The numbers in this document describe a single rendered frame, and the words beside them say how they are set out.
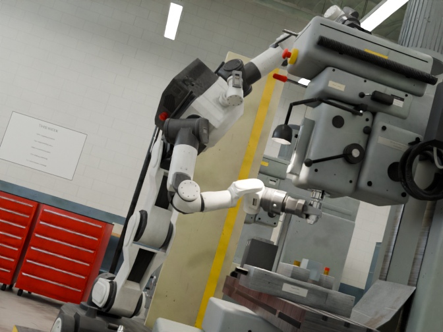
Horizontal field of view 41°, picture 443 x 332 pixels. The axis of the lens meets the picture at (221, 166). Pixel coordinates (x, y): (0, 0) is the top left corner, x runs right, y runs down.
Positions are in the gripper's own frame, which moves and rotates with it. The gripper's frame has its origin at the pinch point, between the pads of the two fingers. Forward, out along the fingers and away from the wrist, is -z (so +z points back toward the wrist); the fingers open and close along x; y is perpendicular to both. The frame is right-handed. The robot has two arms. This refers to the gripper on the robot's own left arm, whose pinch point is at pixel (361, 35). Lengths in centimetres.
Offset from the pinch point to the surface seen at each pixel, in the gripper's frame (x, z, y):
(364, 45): 5.0, -14.9, -1.5
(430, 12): -17.9, -4.0, 18.7
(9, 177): 66, 782, -530
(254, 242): -3, -2, -96
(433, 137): -11, -55, -15
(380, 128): -8.8, -30.2, -23.2
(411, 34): -15.1, -5.1, 8.7
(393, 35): -523, 884, -21
